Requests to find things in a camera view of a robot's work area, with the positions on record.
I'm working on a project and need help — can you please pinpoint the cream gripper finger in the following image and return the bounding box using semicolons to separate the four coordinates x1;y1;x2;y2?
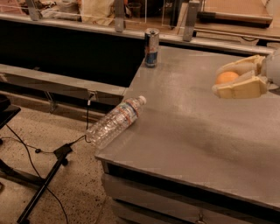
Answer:
216;55;266;76
212;72;268;99

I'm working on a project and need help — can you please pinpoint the orange fruit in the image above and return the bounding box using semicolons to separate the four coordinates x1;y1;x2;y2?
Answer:
215;72;239;84

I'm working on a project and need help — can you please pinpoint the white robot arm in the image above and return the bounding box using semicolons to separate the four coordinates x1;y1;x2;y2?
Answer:
212;49;280;99

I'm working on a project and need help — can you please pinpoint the clear plastic water bottle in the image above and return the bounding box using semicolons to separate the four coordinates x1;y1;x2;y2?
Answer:
86;95;147;150

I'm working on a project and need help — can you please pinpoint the silver blue energy drink can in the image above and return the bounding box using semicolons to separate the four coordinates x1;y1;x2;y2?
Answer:
144;28;159;67

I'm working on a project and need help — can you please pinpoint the grey drawer front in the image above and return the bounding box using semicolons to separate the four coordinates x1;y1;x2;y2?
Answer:
101;174;280;224

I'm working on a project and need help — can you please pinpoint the black floor stand leg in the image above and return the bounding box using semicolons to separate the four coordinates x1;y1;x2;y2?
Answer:
17;143;73;224

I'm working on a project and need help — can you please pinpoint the black stand base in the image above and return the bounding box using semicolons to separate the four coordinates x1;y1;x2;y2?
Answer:
0;95;45;193

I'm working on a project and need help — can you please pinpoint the grey metal post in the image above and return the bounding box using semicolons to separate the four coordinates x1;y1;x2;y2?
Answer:
183;0;200;41
25;0;41;21
115;0;125;32

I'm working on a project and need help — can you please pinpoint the black cable on floor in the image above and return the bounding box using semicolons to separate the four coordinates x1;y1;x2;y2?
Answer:
0;99;92;224

